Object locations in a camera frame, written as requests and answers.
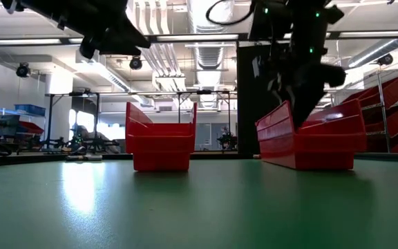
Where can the green table mat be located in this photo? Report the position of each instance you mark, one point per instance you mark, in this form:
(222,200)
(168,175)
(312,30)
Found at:
(199,214)

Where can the background black robot arm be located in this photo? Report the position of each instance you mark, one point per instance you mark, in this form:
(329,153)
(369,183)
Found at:
(227,140)
(54,143)
(92,141)

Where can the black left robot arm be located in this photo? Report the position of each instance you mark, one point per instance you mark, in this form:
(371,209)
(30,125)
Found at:
(47,8)

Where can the red plastic bin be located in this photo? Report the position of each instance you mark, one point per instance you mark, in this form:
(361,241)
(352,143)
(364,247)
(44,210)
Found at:
(161,152)
(323,152)

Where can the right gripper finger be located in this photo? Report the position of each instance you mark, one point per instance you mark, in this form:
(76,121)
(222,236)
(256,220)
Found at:
(306,107)

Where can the black overhead beam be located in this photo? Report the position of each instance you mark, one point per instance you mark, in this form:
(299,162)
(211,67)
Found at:
(192,37)

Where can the blue plastic crate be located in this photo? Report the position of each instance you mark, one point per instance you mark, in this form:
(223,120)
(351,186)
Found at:
(29,110)

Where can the grey equipment box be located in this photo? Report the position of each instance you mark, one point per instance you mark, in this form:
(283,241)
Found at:
(9,124)

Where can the silver ventilation duct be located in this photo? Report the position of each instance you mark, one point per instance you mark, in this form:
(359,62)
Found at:
(209,55)

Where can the black ceiling spotlight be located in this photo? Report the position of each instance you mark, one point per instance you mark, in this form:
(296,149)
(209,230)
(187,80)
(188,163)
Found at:
(385,59)
(135,63)
(23,71)

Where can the red background bin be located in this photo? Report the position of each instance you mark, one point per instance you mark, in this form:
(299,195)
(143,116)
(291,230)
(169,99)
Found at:
(31,128)

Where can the black cabinet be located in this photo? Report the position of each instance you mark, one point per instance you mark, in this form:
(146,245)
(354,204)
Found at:
(247,103)

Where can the black background workstation frame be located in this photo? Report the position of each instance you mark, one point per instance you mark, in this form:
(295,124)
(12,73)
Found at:
(81,93)

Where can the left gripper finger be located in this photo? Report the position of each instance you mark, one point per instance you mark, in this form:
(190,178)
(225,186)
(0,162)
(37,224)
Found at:
(123,51)
(131,38)

